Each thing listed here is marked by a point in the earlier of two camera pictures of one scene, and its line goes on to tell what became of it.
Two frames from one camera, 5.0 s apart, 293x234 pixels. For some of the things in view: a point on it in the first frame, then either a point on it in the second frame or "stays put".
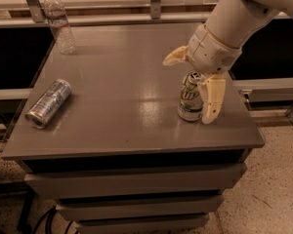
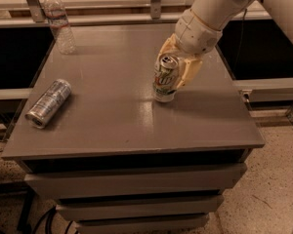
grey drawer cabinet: (99, 135) stays put
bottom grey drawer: (179, 223) stays put
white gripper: (212, 53) → (195, 33)
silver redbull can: (48, 102) stays put
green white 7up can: (190, 101) → (165, 78)
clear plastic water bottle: (57, 17) stays put
